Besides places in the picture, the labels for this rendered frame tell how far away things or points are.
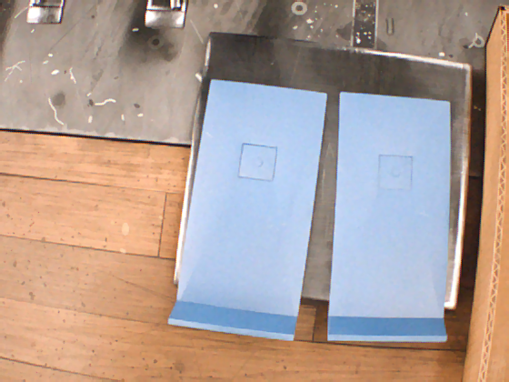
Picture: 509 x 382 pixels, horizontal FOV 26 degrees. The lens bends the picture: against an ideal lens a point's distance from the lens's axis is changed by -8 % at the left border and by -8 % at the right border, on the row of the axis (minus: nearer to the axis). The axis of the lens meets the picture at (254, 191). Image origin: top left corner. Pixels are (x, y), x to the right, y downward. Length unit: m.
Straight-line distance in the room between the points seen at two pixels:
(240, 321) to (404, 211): 0.12
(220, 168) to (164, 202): 0.04
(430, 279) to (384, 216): 0.05
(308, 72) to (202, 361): 0.19
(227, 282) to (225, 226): 0.03
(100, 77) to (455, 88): 0.23
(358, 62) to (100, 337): 0.23
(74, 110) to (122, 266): 0.11
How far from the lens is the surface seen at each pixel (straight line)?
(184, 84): 0.73
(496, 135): 0.67
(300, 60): 0.71
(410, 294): 0.67
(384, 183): 0.68
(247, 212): 0.68
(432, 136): 0.70
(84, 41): 0.75
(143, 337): 0.69
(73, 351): 0.70
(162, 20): 0.66
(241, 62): 0.71
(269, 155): 0.69
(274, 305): 0.67
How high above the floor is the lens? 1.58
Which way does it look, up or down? 75 degrees down
